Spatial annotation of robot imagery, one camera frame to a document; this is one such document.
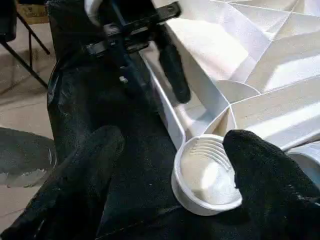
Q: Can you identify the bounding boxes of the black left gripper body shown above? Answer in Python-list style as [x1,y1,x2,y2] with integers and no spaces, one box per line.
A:
[84,3,182,55]

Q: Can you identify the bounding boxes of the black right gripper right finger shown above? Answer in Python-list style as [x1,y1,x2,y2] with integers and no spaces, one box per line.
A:
[222,129,320,240]

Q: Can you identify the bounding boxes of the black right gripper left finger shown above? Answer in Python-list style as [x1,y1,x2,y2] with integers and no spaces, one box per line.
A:
[4,125,125,240]

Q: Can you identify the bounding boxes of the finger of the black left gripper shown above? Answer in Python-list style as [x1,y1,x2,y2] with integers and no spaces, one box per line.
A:
[116,48,151,100]
[159,45,192,104]

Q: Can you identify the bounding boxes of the white plastic table leg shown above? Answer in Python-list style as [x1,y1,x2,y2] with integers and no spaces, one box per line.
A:
[284,144,320,181]

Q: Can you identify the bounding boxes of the white plastic table top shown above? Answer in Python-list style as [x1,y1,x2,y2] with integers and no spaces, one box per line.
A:
[139,0,320,217]

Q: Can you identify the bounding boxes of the black metal floor stand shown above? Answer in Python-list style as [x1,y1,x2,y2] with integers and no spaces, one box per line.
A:
[0,9,51,88]

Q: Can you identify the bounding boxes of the brown cardboard box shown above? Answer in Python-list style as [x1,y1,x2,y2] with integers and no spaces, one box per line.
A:
[18,0,50,25]

